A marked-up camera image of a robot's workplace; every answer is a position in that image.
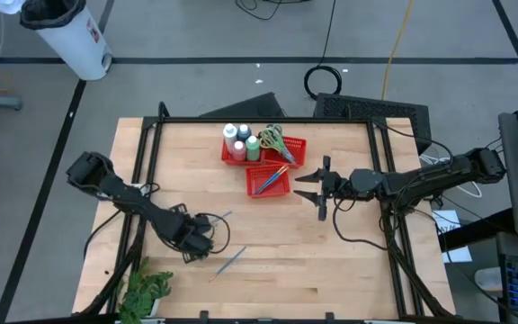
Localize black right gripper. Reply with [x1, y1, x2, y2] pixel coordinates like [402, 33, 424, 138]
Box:
[292, 155, 353, 222]

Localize black aluminium table frame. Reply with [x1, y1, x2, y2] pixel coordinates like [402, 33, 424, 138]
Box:
[78, 101, 457, 324]

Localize black perforated computer case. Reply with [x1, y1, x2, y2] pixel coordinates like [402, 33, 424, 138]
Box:
[313, 92, 433, 155]

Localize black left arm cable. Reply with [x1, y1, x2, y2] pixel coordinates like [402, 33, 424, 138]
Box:
[195, 211, 232, 256]

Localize white paper sheet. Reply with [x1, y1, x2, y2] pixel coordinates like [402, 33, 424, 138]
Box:
[431, 209, 474, 265]

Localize green paint bottle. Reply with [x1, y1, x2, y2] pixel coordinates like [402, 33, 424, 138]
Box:
[245, 134, 263, 162]

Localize white trash can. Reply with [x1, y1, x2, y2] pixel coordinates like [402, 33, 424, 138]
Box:
[19, 0, 114, 82]

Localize black floor cable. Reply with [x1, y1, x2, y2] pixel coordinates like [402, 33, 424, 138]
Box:
[82, 208, 123, 261]

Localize black beam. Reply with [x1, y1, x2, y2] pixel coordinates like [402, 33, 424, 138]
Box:
[437, 208, 516, 253]

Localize green plant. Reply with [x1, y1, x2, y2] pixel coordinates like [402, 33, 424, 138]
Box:
[115, 256, 174, 324]

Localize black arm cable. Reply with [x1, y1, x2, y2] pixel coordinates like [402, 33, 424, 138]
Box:
[331, 197, 389, 251]
[195, 211, 232, 256]

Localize black flat panel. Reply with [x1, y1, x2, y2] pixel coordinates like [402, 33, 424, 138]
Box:
[199, 91, 287, 120]

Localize white cable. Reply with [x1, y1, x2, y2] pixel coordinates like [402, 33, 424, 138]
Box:
[420, 155, 484, 200]

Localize green-handled scissors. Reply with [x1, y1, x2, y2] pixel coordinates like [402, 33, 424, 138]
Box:
[258, 123, 298, 165]

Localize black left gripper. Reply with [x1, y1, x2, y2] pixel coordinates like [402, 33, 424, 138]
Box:
[162, 202, 216, 265]

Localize white paint bottle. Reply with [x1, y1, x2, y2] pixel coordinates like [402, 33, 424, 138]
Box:
[222, 122, 239, 149]

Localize black coiled cable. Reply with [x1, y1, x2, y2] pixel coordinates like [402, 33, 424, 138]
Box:
[302, 0, 344, 102]

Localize red plastic mesh basket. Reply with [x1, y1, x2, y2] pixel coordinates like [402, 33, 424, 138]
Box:
[245, 163, 292, 200]
[220, 134, 265, 167]
[263, 136, 308, 170]

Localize red paint bottle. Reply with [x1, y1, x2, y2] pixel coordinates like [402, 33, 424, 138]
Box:
[230, 139, 247, 162]

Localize white round object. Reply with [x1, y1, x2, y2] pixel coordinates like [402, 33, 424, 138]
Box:
[473, 266, 504, 294]

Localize yellow cable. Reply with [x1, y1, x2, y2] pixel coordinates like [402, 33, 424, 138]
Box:
[380, 0, 416, 102]

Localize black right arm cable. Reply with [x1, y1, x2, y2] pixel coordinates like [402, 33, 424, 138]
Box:
[331, 197, 389, 251]

